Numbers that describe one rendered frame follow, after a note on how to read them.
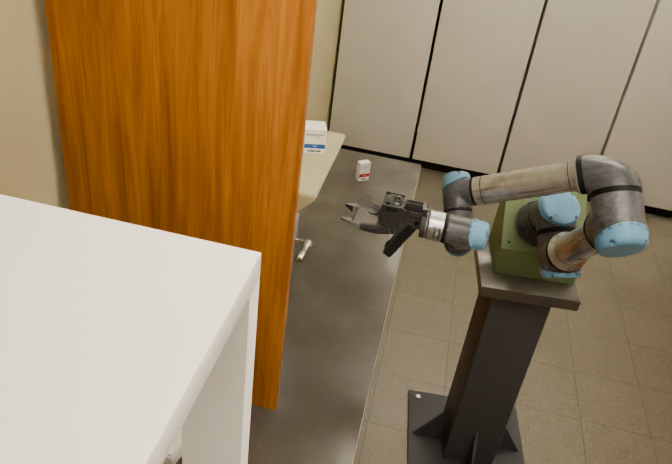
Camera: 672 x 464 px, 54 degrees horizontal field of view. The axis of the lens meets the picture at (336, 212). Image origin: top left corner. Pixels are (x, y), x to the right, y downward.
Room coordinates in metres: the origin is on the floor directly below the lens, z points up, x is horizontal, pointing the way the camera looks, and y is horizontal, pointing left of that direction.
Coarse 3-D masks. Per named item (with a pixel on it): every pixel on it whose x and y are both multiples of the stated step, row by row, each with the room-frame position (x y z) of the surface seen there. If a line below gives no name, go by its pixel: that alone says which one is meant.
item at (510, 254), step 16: (576, 192) 1.94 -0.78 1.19; (512, 208) 1.88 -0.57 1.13; (496, 224) 1.93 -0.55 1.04; (512, 224) 1.85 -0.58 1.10; (496, 240) 1.87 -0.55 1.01; (512, 240) 1.81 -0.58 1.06; (496, 256) 1.81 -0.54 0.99; (512, 256) 1.78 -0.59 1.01; (528, 256) 1.78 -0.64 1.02; (496, 272) 1.79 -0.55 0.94; (512, 272) 1.78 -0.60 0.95; (528, 272) 1.78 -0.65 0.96
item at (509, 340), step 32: (480, 320) 1.81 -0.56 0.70; (512, 320) 1.75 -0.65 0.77; (544, 320) 1.75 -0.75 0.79; (480, 352) 1.76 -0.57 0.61; (512, 352) 1.75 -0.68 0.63; (480, 384) 1.76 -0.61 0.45; (512, 384) 1.75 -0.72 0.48; (416, 416) 1.95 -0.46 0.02; (448, 416) 1.85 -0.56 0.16; (480, 416) 1.75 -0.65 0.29; (512, 416) 2.03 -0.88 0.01; (416, 448) 1.79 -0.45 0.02; (448, 448) 1.76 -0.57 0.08; (480, 448) 1.75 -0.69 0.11; (512, 448) 1.84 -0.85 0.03
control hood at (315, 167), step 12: (336, 144) 1.42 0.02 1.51; (312, 156) 1.34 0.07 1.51; (324, 156) 1.35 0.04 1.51; (312, 168) 1.29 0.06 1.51; (324, 168) 1.29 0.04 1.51; (300, 180) 1.23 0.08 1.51; (312, 180) 1.23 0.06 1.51; (324, 180) 1.25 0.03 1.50; (300, 192) 1.18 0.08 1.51; (312, 192) 1.18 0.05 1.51; (300, 204) 1.17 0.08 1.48
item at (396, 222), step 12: (384, 204) 1.39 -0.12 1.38; (396, 204) 1.39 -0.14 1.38; (408, 204) 1.41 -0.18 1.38; (420, 204) 1.42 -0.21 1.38; (384, 216) 1.39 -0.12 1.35; (396, 216) 1.38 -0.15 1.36; (408, 216) 1.40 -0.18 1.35; (420, 216) 1.39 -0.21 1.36; (396, 228) 1.39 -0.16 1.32; (420, 228) 1.37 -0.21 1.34
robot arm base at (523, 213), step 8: (536, 200) 1.87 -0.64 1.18; (520, 208) 1.88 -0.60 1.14; (528, 208) 1.83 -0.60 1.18; (520, 216) 1.83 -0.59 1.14; (528, 216) 1.79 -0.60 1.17; (520, 224) 1.82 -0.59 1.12; (528, 224) 1.78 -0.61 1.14; (520, 232) 1.81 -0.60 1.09; (528, 232) 1.78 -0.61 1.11; (536, 232) 1.76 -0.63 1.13; (528, 240) 1.79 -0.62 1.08; (536, 240) 1.78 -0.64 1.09
